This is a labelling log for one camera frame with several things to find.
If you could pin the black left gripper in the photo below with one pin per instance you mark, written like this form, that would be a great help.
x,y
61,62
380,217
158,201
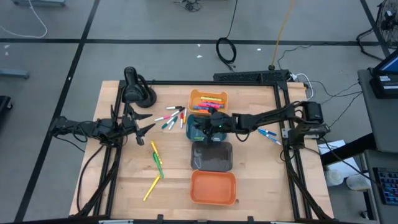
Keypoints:
x,y
127,126

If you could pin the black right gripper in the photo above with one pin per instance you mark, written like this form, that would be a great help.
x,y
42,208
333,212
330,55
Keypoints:
x,y
224,121

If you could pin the green dry-erase marker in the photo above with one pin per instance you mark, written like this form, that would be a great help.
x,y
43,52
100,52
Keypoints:
x,y
199,138

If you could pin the chunky orange highlighter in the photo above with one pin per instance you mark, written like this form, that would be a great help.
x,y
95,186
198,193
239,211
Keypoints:
x,y
217,102
205,111

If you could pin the pink-capped white marker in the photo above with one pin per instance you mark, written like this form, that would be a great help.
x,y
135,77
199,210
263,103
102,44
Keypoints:
x,y
163,118

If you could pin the chunky blue highlighter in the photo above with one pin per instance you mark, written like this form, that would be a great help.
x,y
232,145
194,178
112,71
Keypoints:
x,y
199,108

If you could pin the chunky pink highlighter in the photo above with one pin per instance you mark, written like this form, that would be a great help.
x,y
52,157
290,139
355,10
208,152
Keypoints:
x,y
206,105

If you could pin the orange-capped white marker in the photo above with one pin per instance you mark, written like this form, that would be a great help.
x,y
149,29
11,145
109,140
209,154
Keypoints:
x,y
185,115

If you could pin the slim yellow highlighter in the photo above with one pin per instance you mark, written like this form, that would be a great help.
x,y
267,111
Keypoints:
x,y
152,188
154,147

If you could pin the red-capped white marker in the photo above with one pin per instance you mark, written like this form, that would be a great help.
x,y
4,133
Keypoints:
x,y
182,119

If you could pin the green-capped white marker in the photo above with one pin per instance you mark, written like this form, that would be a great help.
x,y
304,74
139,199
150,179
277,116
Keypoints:
x,y
173,123
168,122

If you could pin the chunky yellow highlighter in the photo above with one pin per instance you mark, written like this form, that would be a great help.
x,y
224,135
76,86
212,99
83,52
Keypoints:
x,y
211,99

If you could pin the black-capped white marker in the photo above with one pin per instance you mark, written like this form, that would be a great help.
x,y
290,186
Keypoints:
x,y
174,107
177,112

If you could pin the slim green highlighter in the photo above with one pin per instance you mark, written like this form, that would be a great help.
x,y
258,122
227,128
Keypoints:
x,y
158,165

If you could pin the blue dry-erase marker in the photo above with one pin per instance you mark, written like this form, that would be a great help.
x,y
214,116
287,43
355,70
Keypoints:
x,y
267,131
270,137

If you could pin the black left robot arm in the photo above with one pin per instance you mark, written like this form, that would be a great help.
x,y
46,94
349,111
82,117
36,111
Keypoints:
x,y
93,129

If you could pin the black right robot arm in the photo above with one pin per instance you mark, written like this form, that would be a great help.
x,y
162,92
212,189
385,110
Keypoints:
x,y
264,119

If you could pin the teal plastic bin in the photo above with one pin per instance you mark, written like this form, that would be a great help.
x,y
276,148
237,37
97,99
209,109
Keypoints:
x,y
190,130

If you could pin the grey plastic bin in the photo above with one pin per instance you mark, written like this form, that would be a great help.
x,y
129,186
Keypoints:
x,y
214,158

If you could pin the black desk lamp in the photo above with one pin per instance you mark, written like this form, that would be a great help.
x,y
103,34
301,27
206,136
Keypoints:
x,y
132,87

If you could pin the yellow plastic bin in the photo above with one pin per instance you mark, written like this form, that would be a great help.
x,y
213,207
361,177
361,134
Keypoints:
x,y
192,95

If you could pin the orange plastic bin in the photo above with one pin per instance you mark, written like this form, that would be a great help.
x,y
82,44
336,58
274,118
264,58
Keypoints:
x,y
213,186

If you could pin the silver bar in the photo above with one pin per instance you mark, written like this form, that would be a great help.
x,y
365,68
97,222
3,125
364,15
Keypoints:
x,y
115,222

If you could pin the clear plastic cup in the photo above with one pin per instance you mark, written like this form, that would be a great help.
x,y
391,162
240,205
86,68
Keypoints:
x,y
357,182
334,178

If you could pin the grey cart foot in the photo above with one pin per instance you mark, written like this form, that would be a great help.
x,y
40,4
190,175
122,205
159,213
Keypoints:
x,y
14,74

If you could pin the black floor object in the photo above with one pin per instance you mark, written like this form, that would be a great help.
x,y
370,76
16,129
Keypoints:
x,y
4,105

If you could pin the black desk beam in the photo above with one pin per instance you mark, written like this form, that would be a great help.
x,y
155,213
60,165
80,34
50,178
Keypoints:
x,y
348,151

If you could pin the white paper sheet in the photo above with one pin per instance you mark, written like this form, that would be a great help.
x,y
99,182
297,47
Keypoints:
x,y
348,165

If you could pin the grey cart base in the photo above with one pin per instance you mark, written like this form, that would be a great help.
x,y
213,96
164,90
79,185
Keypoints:
x,y
37,2

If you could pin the grey desk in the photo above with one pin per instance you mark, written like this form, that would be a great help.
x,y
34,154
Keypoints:
x,y
370,161

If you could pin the grey side table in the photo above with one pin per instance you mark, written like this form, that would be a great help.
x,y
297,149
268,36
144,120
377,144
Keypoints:
x,y
382,124

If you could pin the black box white labels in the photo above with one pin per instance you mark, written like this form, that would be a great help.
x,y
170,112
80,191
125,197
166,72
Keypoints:
x,y
381,90

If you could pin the black keyboard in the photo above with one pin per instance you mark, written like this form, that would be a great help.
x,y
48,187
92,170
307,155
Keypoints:
x,y
388,186

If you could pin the monitor with blue screen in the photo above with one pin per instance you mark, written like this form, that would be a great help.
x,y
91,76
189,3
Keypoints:
x,y
390,65

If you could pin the black floor fan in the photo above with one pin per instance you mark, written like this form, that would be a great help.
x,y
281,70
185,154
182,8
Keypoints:
x,y
388,23

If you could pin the black aluminium table frame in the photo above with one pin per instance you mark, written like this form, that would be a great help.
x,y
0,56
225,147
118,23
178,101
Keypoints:
x,y
186,82

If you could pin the black perforated mount plate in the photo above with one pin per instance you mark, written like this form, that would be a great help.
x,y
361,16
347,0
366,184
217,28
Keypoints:
x,y
248,76

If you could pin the black frame bracket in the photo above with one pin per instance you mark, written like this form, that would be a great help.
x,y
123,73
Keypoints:
x,y
160,219
250,220

